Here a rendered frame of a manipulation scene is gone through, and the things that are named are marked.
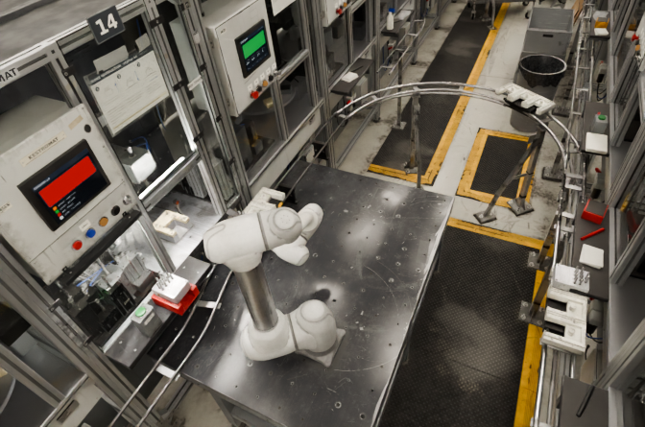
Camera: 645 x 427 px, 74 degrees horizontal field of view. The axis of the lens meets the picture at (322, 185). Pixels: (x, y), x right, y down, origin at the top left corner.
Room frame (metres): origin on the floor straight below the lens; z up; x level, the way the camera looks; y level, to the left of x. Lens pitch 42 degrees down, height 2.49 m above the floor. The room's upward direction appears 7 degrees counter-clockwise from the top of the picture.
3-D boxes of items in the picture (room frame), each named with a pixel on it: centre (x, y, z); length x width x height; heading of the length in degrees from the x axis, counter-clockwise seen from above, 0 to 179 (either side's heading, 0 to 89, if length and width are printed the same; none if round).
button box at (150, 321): (1.00, 0.80, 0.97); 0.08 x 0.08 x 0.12; 59
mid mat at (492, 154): (2.72, -1.55, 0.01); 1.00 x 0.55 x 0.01; 149
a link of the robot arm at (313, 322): (0.96, 0.11, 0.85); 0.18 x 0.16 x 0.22; 100
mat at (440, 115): (5.23, -2.16, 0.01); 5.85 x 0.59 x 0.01; 149
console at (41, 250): (1.15, 0.95, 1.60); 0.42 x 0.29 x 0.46; 149
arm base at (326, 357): (0.98, 0.09, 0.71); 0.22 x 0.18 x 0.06; 149
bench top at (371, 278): (1.38, 0.07, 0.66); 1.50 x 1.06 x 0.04; 149
